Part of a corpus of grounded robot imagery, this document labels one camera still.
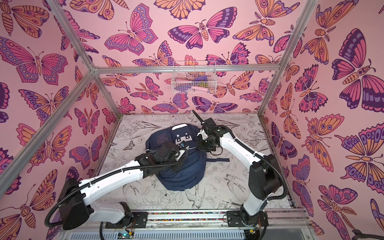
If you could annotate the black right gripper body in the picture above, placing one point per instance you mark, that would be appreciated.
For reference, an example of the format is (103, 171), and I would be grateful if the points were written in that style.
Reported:
(205, 126)

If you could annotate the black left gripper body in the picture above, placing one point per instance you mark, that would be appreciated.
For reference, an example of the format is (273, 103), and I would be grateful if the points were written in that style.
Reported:
(172, 165)

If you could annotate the navy blue student backpack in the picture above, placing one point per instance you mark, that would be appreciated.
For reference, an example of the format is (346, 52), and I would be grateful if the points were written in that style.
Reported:
(189, 173)

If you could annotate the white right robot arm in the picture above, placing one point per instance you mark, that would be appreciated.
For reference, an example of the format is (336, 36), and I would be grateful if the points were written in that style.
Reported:
(266, 181)

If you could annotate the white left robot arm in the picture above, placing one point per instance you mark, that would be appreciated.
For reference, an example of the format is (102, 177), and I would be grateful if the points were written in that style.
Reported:
(77, 202)

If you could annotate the green controller board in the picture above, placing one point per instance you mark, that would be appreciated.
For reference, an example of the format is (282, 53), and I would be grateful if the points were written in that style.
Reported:
(125, 235)

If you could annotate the white wire wall basket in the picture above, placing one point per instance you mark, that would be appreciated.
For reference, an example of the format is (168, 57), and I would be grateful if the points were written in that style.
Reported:
(194, 77)

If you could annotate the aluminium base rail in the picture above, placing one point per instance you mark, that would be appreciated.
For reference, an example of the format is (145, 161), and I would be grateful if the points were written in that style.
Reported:
(278, 224)

